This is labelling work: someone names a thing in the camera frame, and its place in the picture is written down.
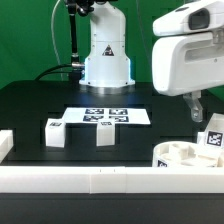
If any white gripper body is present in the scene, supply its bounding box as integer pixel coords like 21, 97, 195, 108
152, 32, 224, 96

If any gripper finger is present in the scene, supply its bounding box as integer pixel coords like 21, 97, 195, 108
183, 91, 203, 122

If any white round stool seat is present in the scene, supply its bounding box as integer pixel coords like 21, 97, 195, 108
152, 141, 224, 168

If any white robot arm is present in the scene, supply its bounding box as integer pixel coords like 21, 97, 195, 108
80, 0, 224, 122

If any white tag sheet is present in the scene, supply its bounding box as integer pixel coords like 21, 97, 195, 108
62, 107, 151, 125

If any grey cable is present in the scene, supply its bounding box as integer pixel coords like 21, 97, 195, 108
50, 0, 66, 81

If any black cable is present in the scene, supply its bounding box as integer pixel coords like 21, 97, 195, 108
34, 64, 74, 82

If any white front fence wall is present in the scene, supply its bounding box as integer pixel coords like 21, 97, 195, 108
0, 166, 224, 194

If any white fence wall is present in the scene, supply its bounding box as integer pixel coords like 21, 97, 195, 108
0, 130, 14, 163
0, 166, 224, 194

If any white left fence wall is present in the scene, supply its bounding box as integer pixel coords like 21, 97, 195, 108
0, 130, 14, 163

